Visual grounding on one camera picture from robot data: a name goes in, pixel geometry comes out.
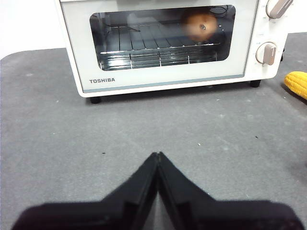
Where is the glass oven door with handle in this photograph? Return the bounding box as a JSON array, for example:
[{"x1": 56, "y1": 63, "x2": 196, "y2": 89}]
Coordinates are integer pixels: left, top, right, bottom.
[{"x1": 58, "y1": 0, "x2": 259, "y2": 94}]

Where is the metal wire oven rack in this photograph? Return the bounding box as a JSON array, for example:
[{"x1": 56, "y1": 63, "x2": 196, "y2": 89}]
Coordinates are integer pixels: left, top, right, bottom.
[{"x1": 100, "y1": 22, "x2": 223, "y2": 55}]

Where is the beige oven knob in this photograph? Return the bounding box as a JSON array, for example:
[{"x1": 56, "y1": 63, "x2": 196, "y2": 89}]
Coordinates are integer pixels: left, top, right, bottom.
[
  {"x1": 265, "y1": 0, "x2": 294, "y2": 20},
  {"x1": 255, "y1": 41, "x2": 278, "y2": 66}
]

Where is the brown potato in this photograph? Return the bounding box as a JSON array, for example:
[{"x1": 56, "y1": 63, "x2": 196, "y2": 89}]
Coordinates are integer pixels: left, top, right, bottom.
[{"x1": 180, "y1": 11, "x2": 219, "y2": 42}]

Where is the white toaster oven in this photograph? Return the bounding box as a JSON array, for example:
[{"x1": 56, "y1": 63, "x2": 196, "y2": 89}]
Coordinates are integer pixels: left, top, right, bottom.
[{"x1": 53, "y1": 0, "x2": 289, "y2": 104}]

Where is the yellow toy corn cob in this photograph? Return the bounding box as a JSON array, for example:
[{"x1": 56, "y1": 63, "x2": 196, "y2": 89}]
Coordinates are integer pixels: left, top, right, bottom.
[{"x1": 284, "y1": 71, "x2": 307, "y2": 101}]

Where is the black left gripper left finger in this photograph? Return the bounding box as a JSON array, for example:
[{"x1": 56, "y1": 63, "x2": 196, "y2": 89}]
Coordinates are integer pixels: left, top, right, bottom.
[{"x1": 11, "y1": 152, "x2": 159, "y2": 230}]

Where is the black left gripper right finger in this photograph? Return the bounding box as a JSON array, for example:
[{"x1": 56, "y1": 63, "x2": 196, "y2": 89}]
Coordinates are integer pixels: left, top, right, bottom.
[{"x1": 157, "y1": 151, "x2": 305, "y2": 230}]

